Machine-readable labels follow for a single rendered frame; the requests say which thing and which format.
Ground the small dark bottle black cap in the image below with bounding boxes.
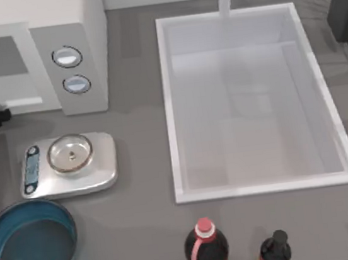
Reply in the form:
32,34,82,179
253,228,294,260

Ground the blue round basin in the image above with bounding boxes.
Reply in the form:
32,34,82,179
0,194,81,260

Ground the dark bottle with pink cap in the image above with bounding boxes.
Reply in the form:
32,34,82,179
181,215,231,260

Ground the pale microwave oven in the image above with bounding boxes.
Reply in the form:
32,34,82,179
0,0,119,125

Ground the round microwave knob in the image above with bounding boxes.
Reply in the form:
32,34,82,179
50,43,84,71
61,72,93,96

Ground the silver kitchen scale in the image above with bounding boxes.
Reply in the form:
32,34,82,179
14,129,122,204

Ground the round glass scale dish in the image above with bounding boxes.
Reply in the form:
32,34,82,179
44,131,97,178

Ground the white sink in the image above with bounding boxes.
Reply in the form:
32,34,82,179
152,0,348,205

